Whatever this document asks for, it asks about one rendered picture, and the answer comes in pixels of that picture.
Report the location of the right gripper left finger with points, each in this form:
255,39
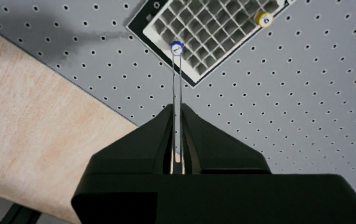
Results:
140,150

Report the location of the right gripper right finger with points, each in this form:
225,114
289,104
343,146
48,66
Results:
214,151

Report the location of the white grid rack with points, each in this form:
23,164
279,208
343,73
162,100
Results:
198,49

